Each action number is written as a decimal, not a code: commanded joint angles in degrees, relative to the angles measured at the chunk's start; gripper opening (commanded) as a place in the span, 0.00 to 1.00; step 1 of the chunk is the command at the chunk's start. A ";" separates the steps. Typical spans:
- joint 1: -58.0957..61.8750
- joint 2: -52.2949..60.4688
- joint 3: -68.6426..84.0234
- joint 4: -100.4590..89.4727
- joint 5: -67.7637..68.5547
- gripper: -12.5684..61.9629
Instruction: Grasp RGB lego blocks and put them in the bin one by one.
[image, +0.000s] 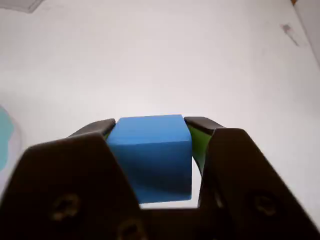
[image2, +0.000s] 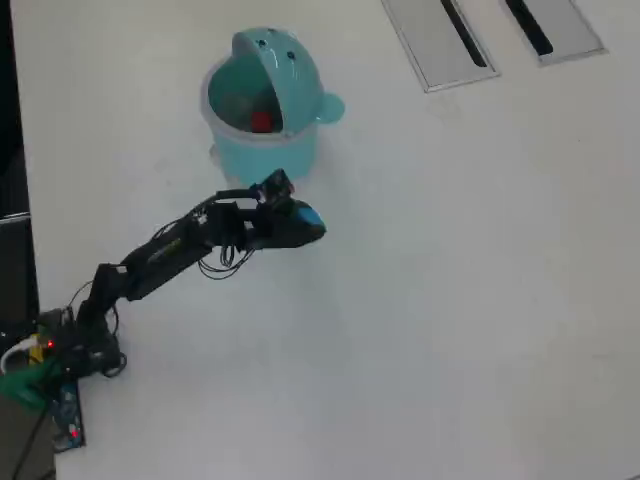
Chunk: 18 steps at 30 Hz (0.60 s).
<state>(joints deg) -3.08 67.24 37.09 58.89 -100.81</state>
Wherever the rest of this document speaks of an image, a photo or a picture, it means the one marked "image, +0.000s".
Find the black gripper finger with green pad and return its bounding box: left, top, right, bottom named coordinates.
left=184, top=116, right=320, bottom=240
left=0, top=118, right=148, bottom=240

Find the blue cube block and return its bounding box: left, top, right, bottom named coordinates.
left=106, top=114, right=193, bottom=205

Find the teal whale-shaped bin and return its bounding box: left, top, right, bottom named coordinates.
left=0, top=104, right=23, bottom=176

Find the silver table cable grommet plate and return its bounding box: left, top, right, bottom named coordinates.
left=0, top=0, right=44, bottom=13

